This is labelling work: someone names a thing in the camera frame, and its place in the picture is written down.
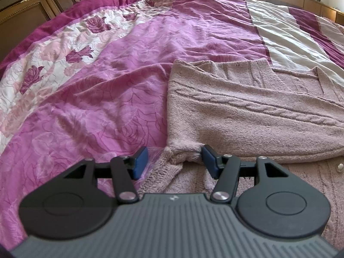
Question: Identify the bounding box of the dark wooden headboard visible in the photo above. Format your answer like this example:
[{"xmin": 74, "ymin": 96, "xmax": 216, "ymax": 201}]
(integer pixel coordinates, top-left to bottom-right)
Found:
[{"xmin": 0, "ymin": 0, "xmax": 108, "ymax": 63}]

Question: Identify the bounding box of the pink knit sweater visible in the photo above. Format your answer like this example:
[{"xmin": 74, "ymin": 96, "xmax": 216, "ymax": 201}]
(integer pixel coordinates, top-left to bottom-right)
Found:
[{"xmin": 137, "ymin": 58, "xmax": 344, "ymax": 244}]

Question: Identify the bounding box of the magenta striped floral bedspread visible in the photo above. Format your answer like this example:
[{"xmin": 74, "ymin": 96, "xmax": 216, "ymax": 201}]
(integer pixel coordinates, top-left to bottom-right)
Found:
[{"xmin": 0, "ymin": 0, "xmax": 344, "ymax": 250}]

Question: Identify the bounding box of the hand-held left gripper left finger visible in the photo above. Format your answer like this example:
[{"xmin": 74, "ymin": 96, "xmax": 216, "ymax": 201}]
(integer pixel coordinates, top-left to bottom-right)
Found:
[{"xmin": 63, "ymin": 146, "xmax": 149, "ymax": 204}]

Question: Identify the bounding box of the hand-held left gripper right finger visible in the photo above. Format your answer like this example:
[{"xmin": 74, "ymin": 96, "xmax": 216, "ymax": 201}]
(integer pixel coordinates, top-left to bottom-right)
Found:
[{"xmin": 201, "ymin": 144, "xmax": 290, "ymax": 204}]

